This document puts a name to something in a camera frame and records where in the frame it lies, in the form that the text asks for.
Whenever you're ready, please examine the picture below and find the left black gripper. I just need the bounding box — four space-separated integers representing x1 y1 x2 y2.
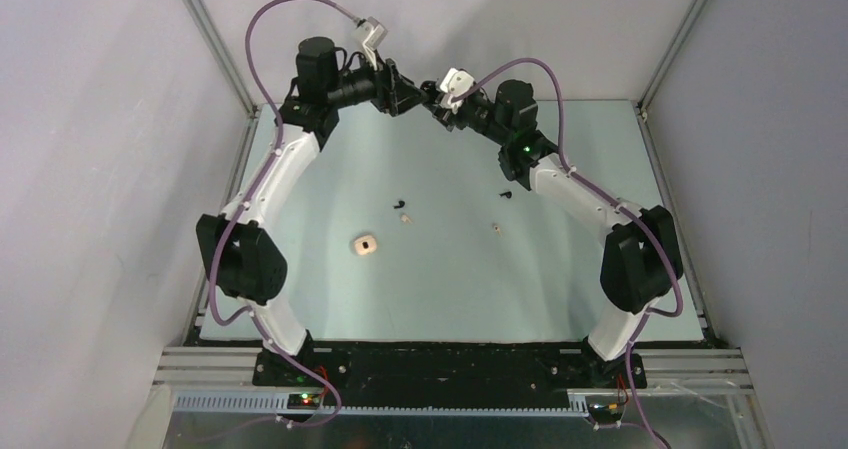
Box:
326 46 428 118

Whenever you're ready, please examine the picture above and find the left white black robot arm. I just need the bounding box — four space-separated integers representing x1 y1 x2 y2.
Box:
196 36 427 386

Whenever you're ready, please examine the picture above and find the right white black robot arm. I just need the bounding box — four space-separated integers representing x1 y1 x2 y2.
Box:
421 73 683 387

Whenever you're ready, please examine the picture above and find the beige earbud charging case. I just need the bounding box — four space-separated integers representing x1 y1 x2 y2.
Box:
352 234 378 256

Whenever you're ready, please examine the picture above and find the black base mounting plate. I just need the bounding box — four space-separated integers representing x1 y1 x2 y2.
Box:
295 341 647 409

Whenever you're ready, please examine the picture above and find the left controller board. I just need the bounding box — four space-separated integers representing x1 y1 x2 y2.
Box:
286 392 324 411

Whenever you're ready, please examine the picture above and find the controller board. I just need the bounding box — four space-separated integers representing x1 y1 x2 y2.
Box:
588 403 628 425
286 392 324 411

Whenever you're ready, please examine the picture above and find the right controller board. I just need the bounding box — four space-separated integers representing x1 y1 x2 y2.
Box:
588 403 628 425

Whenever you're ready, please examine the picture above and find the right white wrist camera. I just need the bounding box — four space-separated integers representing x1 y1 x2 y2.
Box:
437 68 475 113

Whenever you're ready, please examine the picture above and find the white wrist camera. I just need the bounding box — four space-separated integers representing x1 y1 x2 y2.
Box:
353 17 389 65
437 68 475 113

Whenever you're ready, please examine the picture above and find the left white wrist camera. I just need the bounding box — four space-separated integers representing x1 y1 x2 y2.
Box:
353 17 389 65

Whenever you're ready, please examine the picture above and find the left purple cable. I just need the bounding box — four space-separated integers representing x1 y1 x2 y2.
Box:
206 0 344 429

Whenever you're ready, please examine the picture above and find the left corner aluminium post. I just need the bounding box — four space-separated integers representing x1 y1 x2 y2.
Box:
182 0 257 116

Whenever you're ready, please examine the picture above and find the corner aluminium post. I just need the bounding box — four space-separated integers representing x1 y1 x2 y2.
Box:
636 0 710 114
182 0 257 116

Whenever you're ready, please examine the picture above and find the right corner aluminium post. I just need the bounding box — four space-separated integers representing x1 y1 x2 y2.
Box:
636 0 710 114

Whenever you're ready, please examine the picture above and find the grey slotted cable duct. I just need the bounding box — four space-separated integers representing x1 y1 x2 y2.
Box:
173 391 589 418

